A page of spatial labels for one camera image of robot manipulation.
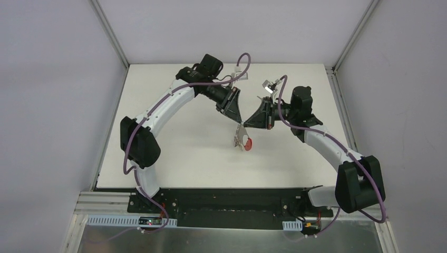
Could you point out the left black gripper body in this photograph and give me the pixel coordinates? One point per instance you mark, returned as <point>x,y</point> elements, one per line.
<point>230,98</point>

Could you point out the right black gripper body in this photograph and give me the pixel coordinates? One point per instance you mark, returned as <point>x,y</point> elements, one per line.
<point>266,112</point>

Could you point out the grey red keyring holder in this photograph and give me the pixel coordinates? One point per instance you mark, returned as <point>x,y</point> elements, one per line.
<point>241,138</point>

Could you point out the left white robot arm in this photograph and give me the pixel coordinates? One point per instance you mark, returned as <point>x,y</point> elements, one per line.
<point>138,136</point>

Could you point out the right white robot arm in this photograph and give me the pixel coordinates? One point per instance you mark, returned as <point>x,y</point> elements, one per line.
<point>359,183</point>

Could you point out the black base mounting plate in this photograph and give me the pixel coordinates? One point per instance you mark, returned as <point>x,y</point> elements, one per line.
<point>233,208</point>

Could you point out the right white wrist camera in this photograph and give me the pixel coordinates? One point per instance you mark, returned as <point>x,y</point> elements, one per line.
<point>272,87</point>

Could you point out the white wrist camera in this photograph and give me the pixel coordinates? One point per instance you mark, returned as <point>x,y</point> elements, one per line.
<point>272,87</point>
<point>239,75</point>

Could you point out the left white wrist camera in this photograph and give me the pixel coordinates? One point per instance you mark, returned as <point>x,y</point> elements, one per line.
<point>239,75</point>

